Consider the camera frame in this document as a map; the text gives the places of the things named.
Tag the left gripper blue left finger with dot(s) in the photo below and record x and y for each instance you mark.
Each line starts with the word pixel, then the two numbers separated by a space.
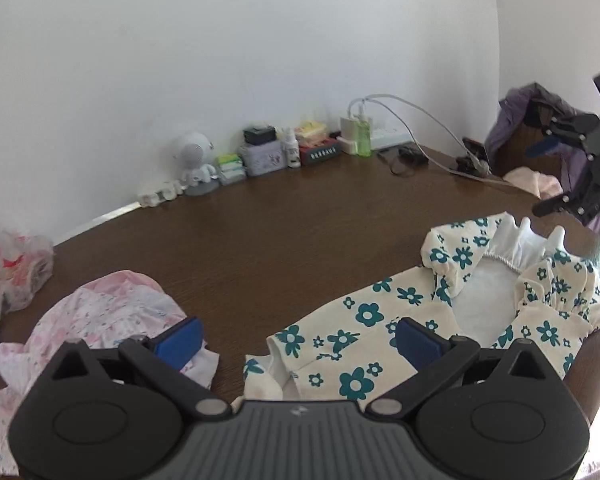
pixel 158 362

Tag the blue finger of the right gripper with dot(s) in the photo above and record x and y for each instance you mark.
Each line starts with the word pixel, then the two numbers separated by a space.
pixel 570 202
pixel 569 130

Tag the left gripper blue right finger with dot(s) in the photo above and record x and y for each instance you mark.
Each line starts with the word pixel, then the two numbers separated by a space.
pixel 438 363

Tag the cream teal flower garment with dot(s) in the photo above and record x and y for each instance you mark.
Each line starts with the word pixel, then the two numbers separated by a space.
pixel 491 279

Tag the purple jacket on chair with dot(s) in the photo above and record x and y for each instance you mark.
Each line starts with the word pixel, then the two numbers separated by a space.
pixel 537 131

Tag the phone on clip stand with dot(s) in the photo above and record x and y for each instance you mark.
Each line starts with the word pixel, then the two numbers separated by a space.
pixel 475 162

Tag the white power strip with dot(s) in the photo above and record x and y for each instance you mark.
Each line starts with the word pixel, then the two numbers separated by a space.
pixel 168 191

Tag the crumpled plastic bag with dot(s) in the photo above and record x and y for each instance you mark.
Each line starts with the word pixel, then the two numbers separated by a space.
pixel 26 264

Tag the white round robot toy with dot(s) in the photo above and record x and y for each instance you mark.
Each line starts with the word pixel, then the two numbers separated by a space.
pixel 197 176

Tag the green liquid bottle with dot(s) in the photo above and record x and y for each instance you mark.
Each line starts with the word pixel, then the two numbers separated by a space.
pixel 364 129

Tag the black label box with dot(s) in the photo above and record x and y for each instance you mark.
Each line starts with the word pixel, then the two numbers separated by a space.
pixel 312 155

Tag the small white dropper bottle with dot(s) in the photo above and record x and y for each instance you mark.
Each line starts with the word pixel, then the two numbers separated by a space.
pixel 291 148

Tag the white charger with cable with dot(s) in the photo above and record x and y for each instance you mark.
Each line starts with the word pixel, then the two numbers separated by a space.
pixel 379 100

